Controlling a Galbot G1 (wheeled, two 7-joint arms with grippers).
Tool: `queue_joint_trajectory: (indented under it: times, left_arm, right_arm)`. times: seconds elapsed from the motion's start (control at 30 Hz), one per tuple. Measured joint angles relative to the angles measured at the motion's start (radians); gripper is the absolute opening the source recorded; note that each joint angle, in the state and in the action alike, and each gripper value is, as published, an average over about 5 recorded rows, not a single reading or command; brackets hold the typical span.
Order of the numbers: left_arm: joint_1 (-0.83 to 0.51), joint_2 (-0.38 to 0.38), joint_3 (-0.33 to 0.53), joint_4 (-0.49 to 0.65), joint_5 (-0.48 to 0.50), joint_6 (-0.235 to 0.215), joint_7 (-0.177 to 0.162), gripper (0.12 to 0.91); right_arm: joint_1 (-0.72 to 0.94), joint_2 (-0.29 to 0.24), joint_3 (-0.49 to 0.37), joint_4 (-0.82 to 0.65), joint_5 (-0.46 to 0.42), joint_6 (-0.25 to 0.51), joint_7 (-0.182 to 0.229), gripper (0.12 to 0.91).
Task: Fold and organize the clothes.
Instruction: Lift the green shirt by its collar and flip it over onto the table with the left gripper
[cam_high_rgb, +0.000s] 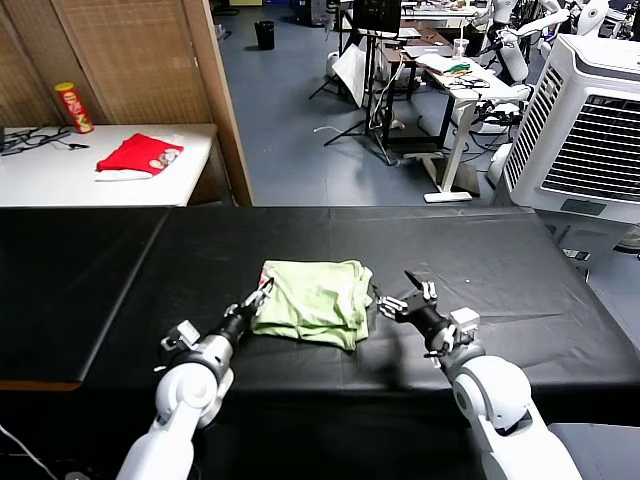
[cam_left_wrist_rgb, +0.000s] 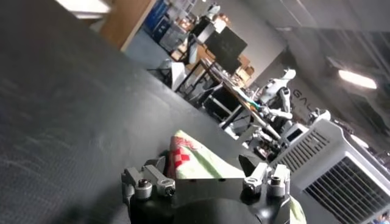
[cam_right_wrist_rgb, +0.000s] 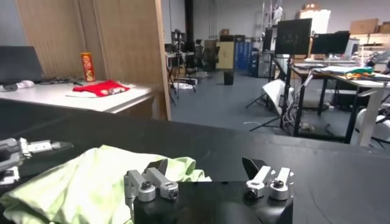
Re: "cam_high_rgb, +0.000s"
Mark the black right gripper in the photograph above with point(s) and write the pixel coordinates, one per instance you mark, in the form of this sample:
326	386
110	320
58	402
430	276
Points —
425	315

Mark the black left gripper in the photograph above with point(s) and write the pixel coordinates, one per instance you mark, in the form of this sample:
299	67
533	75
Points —
236	325

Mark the light green t-shirt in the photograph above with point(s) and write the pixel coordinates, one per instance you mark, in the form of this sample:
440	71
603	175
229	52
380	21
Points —
315	305

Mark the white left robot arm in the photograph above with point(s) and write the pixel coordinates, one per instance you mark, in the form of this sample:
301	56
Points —
185	395

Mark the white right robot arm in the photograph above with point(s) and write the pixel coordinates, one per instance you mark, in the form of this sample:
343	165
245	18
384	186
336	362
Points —
495	400

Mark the large black table cover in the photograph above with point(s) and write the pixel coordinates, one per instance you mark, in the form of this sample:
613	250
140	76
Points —
500	250

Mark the small black table cover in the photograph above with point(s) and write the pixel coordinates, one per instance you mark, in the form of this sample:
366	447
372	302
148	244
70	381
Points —
65	290

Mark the red santa hat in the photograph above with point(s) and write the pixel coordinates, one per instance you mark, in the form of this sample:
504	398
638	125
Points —
135	155

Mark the white standing desk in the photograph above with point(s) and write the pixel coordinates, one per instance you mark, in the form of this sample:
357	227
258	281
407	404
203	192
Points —
462	99

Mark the black-legged desk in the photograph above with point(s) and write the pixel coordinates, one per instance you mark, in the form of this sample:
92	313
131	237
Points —
372	90

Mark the black tripod stand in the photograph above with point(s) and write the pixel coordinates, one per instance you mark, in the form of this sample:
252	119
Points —
325	87

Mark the white side table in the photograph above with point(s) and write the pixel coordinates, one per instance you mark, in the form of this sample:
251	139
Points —
50	180

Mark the white reflector board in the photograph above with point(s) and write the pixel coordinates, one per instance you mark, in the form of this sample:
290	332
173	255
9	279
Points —
350	70

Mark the white air cooler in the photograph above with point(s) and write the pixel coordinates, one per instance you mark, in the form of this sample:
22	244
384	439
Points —
590	140

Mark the silver laptop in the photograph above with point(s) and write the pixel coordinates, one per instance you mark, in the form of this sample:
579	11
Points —
427	51

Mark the plastic cup with straw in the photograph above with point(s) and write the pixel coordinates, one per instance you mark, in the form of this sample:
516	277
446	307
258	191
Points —
459	48

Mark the red chips can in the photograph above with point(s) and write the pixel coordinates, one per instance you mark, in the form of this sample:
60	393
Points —
74	107

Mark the brown wooden desk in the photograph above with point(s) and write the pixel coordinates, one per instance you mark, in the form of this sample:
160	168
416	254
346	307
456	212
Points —
430	37

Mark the white humanoid robot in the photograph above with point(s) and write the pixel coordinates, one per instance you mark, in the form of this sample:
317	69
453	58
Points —
590	17
515	54

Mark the wooden folding screen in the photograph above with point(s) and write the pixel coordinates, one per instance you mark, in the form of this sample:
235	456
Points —
140	60

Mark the black trash bin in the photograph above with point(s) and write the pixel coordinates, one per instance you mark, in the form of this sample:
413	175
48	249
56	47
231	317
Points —
264	35

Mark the black monitor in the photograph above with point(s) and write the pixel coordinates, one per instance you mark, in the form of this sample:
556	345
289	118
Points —
377	13

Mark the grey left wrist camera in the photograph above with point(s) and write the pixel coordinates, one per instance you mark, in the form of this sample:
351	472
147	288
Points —
182	335

